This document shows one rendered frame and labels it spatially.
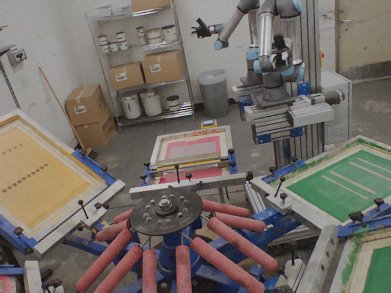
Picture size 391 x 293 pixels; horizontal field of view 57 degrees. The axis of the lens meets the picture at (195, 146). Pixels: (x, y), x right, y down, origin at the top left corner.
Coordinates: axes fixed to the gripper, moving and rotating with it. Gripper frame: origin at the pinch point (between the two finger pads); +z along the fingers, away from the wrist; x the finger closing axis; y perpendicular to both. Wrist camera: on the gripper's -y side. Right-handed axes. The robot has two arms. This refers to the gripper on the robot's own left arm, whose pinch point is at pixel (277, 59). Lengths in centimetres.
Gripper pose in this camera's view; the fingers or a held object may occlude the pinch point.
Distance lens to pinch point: 184.3
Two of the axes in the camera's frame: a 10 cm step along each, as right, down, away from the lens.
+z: -3.2, 4.9, -8.1
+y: 3.1, 8.6, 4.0
